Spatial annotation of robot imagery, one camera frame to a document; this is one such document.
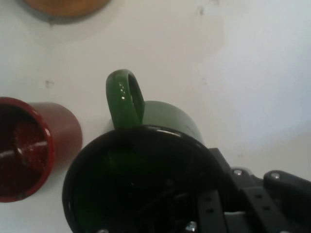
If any brown wooden mug tree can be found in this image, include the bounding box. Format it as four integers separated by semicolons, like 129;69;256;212
21;0;112;19

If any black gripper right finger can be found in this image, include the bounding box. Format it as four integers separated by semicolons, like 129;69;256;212
208;148;311;233

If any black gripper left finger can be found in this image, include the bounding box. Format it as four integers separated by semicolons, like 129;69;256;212
184;189;228;233

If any green ceramic mug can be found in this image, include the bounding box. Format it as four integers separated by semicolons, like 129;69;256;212
62;68;234;233

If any red ceramic mug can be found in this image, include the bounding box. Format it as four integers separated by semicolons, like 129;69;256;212
0;97;84;203

